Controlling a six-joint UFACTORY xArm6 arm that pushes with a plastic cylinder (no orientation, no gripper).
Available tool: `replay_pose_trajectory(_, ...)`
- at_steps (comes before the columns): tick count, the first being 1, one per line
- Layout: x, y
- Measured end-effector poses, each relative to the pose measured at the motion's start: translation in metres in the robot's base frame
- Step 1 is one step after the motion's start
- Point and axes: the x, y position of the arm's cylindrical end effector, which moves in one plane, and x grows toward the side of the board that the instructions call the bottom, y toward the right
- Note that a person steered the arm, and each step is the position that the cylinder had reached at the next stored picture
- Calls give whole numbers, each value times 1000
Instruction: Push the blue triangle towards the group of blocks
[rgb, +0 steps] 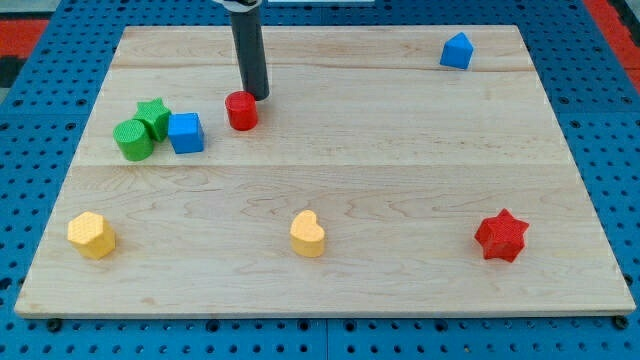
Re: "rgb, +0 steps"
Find green star block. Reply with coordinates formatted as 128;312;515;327
134;98;172;142

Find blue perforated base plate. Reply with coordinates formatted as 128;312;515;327
1;0;639;359

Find yellow heart block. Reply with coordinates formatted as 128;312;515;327
289;210;325;258

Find red star block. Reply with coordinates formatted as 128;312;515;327
474;208;529;263

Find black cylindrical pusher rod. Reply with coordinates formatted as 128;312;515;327
228;0;270;101

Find blue triangle block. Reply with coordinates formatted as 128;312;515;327
440;32;474;70

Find green cylinder block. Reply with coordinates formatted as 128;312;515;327
112;119;154;161

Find yellow hexagon block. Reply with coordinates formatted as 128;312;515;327
67;211;116;260

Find blue cube block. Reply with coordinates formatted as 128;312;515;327
168;113;204;154

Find wooden board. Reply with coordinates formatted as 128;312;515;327
15;25;636;319

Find red cylinder block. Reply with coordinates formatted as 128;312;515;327
225;91;258;131

